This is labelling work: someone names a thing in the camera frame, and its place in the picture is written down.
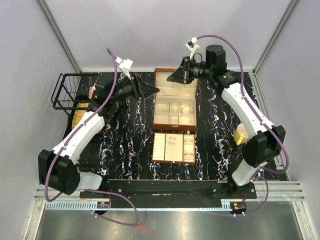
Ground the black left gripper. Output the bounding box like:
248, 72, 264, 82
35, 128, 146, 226
110, 72, 160, 104

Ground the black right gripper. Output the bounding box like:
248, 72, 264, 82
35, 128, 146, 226
166, 57, 213, 85

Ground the brown jewelry tray insert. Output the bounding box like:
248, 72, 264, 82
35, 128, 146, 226
152, 132, 196, 164

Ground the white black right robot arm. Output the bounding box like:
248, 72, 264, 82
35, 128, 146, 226
167, 44, 286, 199

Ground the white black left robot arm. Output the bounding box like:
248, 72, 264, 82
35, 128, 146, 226
38, 72, 160, 202

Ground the brown leather jewelry box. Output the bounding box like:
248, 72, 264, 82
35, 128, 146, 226
153, 68, 199, 132

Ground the pink patterned ceramic bowl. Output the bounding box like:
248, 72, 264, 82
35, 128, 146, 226
88, 86, 97, 100

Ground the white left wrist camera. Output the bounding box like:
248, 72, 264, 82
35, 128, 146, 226
115, 56, 133, 79

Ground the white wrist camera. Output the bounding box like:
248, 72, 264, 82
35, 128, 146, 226
185, 37, 200, 59
115, 56, 133, 79

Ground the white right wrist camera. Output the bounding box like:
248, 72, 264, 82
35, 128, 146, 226
185, 37, 200, 59

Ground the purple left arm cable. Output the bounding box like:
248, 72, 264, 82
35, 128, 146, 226
44, 47, 140, 227

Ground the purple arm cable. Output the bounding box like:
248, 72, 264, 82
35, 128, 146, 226
44, 47, 140, 227
196, 34, 290, 217

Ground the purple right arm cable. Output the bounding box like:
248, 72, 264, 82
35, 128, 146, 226
196, 34, 290, 217

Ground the black wire dish rack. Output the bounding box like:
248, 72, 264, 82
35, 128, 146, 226
51, 72, 99, 118

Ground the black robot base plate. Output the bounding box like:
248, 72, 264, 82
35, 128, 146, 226
100, 179, 257, 209

